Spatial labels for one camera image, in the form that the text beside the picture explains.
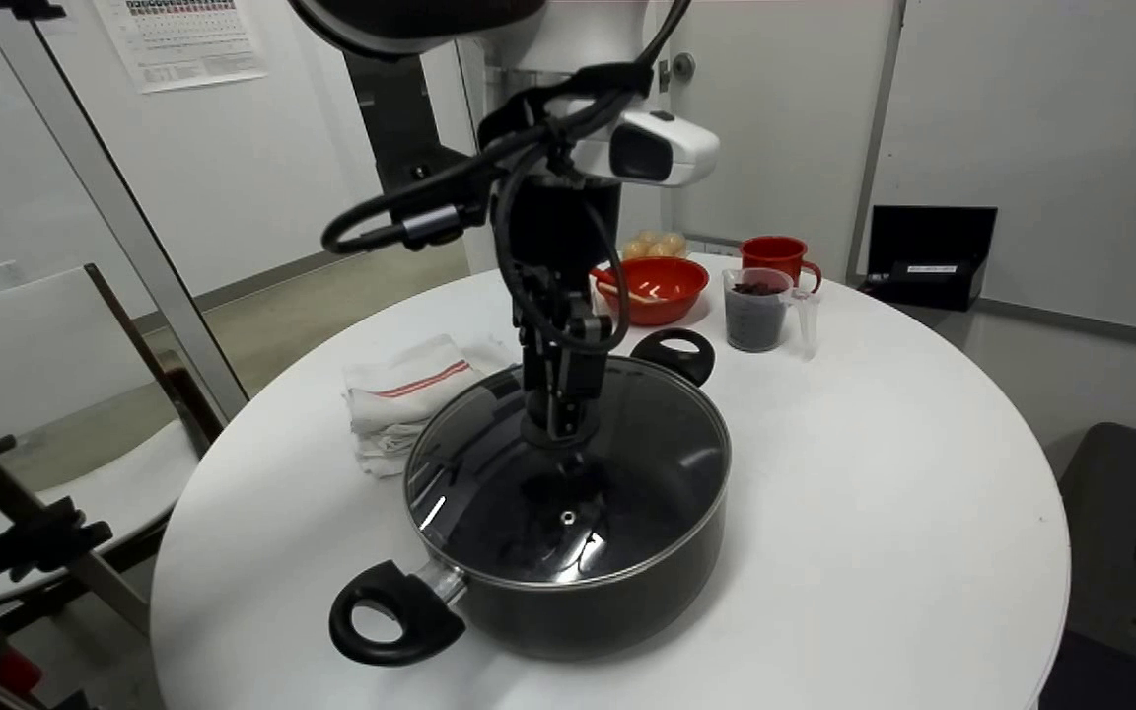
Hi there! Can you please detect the red clamp handle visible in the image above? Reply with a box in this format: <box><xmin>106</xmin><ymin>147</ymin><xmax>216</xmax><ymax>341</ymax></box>
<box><xmin>0</xmin><ymin>641</ymin><xmax>47</xmax><ymax>699</ymax></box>

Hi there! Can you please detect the black open case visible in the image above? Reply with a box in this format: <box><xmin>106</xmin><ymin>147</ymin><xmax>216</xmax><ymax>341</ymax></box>
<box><xmin>861</xmin><ymin>200</ymin><xmax>1001</xmax><ymax>315</ymax></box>

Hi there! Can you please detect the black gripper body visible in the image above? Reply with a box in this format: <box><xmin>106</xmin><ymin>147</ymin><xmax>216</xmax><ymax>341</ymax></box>
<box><xmin>499</xmin><ymin>170</ymin><xmax>628</xmax><ymax>303</ymax></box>

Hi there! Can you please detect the grey diagonal metal pole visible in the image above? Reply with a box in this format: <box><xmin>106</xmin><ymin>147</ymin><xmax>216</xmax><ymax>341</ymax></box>
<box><xmin>0</xmin><ymin>6</ymin><xmax>251</xmax><ymax>428</ymax></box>

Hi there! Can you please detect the black box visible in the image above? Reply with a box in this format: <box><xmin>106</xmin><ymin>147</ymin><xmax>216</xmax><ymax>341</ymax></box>
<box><xmin>1036</xmin><ymin>417</ymin><xmax>1136</xmax><ymax>710</ymax></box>

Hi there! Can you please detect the white paper poster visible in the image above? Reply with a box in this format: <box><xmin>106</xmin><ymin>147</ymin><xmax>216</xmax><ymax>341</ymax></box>
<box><xmin>91</xmin><ymin>0</ymin><xmax>266</xmax><ymax>95</ymax></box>

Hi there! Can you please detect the white towel red stripe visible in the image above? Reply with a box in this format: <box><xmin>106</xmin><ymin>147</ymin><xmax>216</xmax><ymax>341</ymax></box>
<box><xmin>343</xmin><ymin>333</ymin><xmax>521</xmax><ymax>486</ymax></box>

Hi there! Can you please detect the black cable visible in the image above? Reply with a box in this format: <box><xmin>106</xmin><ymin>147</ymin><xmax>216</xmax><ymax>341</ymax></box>
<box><xmin>319</xmin><ymin>70</ymin><xmax>629</xmax><ymax>262</ymax></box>

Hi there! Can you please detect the black metal stand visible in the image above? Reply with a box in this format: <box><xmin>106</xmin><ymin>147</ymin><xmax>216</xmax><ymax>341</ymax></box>
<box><xmin>0</xmin><ymin>390</ymin><xmax>116</xmax><ymax>710</ymax></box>

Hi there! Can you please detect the clear measuring cup dark liquid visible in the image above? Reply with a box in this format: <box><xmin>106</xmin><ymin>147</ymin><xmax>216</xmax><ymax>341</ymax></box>
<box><xmin>720</xmin><ymin>265</ymin><xmax>823</xmax><ymax>365</ymax></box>

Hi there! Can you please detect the red bowl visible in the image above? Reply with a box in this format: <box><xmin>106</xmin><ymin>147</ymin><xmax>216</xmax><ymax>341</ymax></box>
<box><xmin>586</xmin><ymin>254</ymin><xmax>713</xmax><ymax>333</ymax></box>

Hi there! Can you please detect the black cooking pot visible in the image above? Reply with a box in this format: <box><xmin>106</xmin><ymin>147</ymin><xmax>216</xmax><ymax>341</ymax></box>
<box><xmin>327</xmin><ymin>328</ymin><xmax>738</xmax><ymax>672</ymax></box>

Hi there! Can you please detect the silver door knob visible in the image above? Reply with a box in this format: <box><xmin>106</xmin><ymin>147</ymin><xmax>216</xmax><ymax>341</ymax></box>
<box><xmin>658</xmin><ymin>51</ymin><xmax>696</xmax><ymax>95</ymax></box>

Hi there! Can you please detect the red mug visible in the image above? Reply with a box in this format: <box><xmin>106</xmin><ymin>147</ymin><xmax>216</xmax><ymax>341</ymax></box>
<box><xmin>738</xmin><ymin>233</ymin><xmax>823</xmax><ymax>300</ymax></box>

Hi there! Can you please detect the glass lid black knob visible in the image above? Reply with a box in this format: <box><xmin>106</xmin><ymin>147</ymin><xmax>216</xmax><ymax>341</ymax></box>
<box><xmin>400</xmin><ymin>353</ymin><xmax>732</xmax><ymax>592</ymax></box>

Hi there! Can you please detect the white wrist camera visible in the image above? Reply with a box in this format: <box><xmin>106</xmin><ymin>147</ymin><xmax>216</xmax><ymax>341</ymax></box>
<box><xmin>604</xmin><ymin>108</ymin><xmax>727</xmax><ymax>195</ymax></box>

